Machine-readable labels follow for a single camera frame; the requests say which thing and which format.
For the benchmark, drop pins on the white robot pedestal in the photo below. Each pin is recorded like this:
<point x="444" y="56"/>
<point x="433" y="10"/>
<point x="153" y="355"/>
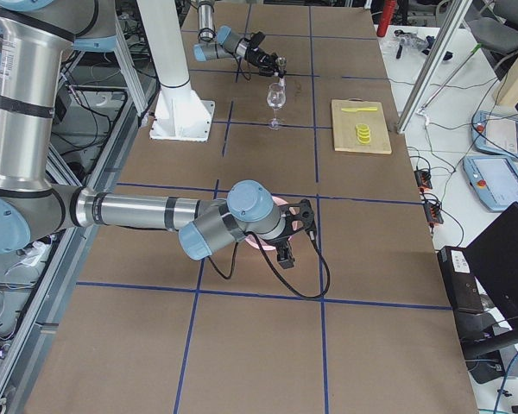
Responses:
<point x="180" y="114"/>

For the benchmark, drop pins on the teach pendant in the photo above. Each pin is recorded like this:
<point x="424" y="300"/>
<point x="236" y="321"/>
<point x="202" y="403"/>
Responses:
<point x="495" y="134"/>
<point x="494" y="179"/>

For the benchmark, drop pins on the far teach pendant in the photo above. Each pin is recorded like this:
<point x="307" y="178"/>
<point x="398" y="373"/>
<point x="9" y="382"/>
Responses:
<point x="495" y="134"/>

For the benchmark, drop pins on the bamboo cutting board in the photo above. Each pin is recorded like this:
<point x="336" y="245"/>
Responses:
<point x="346" y="127"/>

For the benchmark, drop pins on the steel jigger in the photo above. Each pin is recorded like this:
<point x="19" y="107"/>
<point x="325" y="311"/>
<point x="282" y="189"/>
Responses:
<point x="281" y="63"/>

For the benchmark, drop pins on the aluminium frame post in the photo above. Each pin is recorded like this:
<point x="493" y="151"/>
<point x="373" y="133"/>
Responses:
<point x="452" y="22"/>

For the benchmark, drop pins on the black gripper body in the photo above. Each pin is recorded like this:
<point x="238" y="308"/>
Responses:
<point x="260" y="56"/>
<point x="281" y="247"/>

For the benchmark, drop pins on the red fire extinguisher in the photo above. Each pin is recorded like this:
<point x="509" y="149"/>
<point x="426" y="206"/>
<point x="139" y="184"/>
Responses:
<point x="386" y="17"/>

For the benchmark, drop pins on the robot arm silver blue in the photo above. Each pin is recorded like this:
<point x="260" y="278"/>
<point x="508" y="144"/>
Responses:
<point x="224" y="42"/>
<point x="35" y="35"/>

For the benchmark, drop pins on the yellow plastic knife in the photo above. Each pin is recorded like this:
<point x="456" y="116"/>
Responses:
<point x="359" y="109"/>

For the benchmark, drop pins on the black device box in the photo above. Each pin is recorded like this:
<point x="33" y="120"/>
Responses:
<point x="460" y="283"/>

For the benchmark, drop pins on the clear wine glass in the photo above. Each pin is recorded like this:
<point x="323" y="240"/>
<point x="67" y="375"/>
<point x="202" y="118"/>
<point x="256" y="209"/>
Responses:
<point x="276" y="99"/>

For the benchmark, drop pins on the black monitor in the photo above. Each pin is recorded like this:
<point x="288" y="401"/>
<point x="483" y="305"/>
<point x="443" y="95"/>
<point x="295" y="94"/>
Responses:
<point x="493" y="258"/>

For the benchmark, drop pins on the near teach pendant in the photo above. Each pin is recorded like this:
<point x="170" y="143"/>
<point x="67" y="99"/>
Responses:
<point x="494" y="179"/>

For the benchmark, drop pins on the pink bowl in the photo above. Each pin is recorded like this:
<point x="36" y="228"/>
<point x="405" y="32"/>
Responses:
<point x="251" y="240"/>

